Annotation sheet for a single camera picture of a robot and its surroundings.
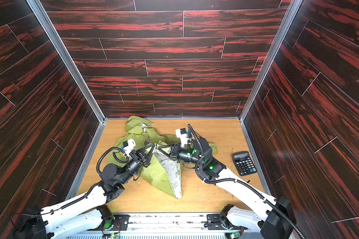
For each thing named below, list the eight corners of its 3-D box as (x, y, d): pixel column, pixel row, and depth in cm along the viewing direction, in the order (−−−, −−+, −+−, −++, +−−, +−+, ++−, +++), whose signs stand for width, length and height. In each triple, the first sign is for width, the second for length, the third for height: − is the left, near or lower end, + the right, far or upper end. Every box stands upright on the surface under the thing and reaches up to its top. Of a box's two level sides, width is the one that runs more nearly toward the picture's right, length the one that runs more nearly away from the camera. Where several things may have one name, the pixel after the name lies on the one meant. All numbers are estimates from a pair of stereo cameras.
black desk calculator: (239, 176, 92) (241, 173, 89) (230, 156, 101) (231, 153, 98) (256, 173, 93) (258, 170, 90) (245, 153, 102) (247, 150, 100)
